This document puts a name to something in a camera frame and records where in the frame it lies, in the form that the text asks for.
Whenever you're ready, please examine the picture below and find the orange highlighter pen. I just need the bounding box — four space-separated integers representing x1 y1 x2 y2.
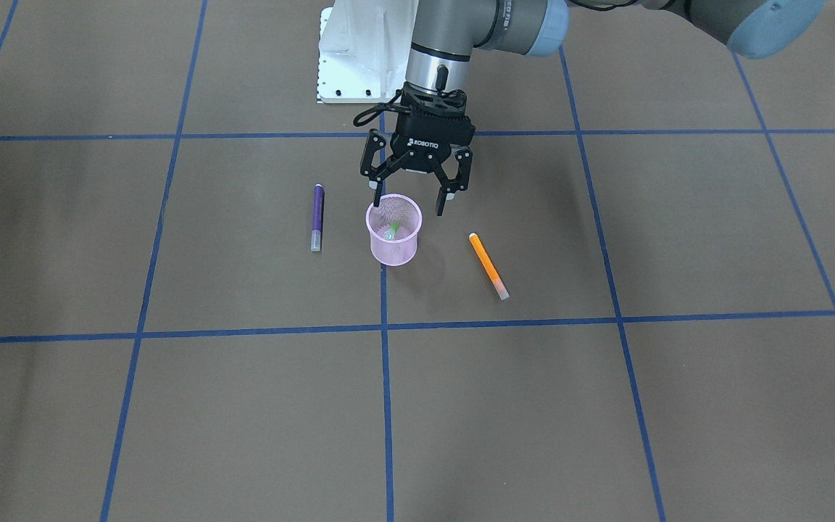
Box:
468 233 510 301

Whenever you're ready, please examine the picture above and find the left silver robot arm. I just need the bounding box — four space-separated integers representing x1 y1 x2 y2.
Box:
354 1 824 215

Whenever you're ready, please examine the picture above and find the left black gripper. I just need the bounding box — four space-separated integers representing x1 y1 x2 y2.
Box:
359 82 476 217

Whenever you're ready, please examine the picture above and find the green highlighter pen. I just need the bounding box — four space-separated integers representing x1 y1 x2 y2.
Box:
382 221 401 241

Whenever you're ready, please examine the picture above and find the purple marker pen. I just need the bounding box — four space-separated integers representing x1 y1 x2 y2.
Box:
310 183 325 252

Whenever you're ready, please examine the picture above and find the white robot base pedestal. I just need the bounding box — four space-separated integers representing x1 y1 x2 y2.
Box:
316 1 418 104

